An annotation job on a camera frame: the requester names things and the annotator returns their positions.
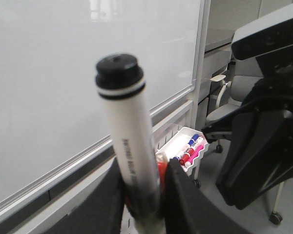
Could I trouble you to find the red capped marker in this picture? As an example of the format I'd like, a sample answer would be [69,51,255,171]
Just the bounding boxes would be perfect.
[179,137,204,166]

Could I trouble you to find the pink marker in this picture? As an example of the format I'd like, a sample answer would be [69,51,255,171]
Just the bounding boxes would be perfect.
[185,145,204,168]

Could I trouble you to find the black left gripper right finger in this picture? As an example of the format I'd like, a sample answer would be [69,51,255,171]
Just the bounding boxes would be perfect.
[164,159,249,234]

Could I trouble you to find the white plastic marker tray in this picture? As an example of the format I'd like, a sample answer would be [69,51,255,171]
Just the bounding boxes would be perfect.
[157,127,209,179]

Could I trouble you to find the red round magnet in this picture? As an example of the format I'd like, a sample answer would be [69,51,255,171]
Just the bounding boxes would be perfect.
[156,152,168,192]

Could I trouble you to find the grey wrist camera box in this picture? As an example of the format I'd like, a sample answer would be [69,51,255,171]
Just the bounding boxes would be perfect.
[232,18,293,60]

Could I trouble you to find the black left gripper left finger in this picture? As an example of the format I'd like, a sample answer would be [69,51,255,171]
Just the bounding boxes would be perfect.
[45,159,126,234]

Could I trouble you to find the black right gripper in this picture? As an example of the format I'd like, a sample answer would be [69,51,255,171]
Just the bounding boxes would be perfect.
[201,16,293,211]

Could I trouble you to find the whiteboard with aluminium frame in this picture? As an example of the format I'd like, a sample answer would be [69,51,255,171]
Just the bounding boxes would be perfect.
[0,0,204,223]

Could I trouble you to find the white black whiteboard marker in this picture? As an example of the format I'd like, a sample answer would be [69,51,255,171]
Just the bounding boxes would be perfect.
[95,54,164,234]

